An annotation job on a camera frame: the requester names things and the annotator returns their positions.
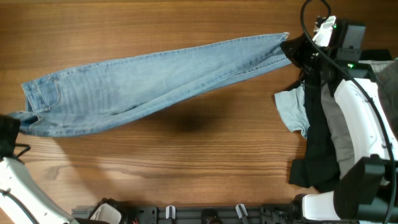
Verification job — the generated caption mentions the light blue denim jeans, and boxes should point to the light blue denim jeans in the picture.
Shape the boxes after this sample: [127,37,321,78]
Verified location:
[11,32,289,137]

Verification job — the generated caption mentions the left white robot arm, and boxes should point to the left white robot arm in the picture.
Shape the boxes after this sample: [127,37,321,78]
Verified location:
[1,115,122,224]

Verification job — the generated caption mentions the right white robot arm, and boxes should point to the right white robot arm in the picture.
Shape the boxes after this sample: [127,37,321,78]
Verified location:
[275,16,397,223]

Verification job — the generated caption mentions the light blue shirt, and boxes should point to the light blue shirt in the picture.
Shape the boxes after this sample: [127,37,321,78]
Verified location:
[274,85,310,139]

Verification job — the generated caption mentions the grey garment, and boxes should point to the grey garment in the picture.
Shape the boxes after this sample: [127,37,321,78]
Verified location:
[321,59,397,179]

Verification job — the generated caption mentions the black garment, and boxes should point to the black garment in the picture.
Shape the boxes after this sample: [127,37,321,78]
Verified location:
[285,75,340,192]

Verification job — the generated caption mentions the black mounting rail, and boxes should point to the black mounting rail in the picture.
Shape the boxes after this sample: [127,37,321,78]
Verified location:
[70,203,299,224]

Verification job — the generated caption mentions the right white rail clip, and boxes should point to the right white rail clip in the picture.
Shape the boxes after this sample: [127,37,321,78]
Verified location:
[235,203,248,219]

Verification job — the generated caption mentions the white rail clip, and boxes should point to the white rail clip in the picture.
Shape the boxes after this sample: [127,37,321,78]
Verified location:
[235,203,248,219]
[165,205,176,220]

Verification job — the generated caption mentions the left white rail clip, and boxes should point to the left white rail clip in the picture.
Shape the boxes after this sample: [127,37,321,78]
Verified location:
[165,205,176,220]

